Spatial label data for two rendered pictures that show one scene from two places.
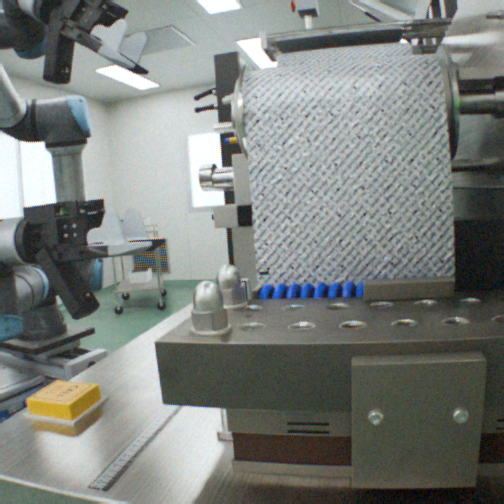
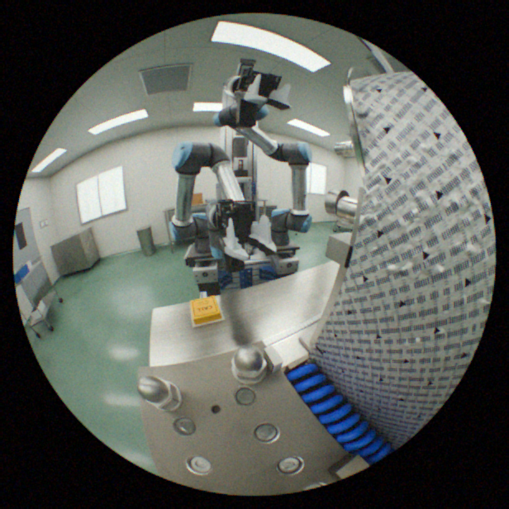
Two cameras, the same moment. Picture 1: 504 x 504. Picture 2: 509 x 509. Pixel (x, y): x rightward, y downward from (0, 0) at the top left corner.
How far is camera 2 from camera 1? 0.46 m
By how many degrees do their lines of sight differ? 52
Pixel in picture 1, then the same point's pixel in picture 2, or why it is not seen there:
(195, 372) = not seen: hidden behind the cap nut
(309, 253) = (366, 379)
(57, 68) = (241, 118)
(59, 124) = (292, 154)
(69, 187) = (297, 184)
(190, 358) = not seen: hidden behind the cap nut
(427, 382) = not seen: outside the picture
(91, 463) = (168, 357)
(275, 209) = (369, 311)
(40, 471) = (157, 343)
